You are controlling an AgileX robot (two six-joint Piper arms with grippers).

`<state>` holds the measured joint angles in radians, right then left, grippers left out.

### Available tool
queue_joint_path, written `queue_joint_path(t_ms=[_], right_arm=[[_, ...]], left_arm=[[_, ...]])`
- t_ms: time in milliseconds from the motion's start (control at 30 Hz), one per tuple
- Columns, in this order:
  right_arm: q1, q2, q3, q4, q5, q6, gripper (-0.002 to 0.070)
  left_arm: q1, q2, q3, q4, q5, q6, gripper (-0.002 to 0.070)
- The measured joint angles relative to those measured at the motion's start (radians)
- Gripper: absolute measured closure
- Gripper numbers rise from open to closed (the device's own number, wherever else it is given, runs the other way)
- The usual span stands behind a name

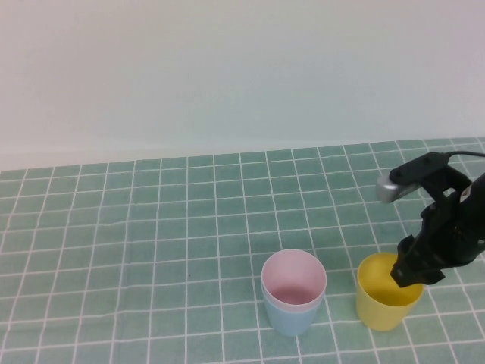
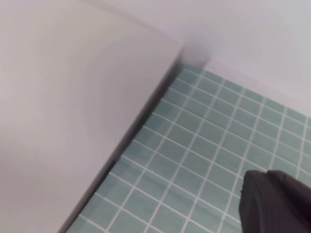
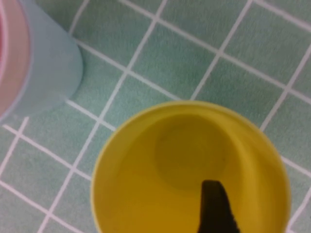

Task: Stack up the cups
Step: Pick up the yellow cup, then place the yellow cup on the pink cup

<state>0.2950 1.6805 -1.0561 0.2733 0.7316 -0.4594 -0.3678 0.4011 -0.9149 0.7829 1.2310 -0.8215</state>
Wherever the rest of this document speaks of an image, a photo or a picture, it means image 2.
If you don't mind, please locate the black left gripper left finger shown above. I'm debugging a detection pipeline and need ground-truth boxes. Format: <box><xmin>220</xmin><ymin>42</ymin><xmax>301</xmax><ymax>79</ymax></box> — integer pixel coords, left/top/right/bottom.
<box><xmin>239</xmin><ymin>169</ymin><xmax>311</xmax><ymax>233</ymax></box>

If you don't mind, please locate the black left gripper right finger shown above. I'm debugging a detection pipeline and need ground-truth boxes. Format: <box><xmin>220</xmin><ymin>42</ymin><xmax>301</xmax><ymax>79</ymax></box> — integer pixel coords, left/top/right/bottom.
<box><xmin>266</xmin><ymin>170</ymin><xmax>311</xmax><ymax>212</ymax></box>

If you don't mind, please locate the green checkered tablecloth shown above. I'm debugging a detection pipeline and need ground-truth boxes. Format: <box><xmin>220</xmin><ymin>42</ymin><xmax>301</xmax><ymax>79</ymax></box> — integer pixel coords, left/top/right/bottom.
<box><xmin>57</xmin><ymin>64</ymin><xmax>311</xmax><ymax>233</ymax></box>

